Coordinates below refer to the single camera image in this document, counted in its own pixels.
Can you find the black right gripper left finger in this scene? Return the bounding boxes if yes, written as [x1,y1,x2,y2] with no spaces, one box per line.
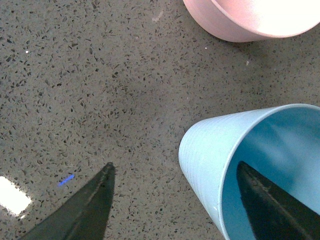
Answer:
[21,162,115,240]

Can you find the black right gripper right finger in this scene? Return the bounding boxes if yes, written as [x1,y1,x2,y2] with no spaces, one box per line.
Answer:
[236,161,320,240]

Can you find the pink bowl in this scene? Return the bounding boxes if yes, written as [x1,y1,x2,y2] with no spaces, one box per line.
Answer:
[183,0,320,43]

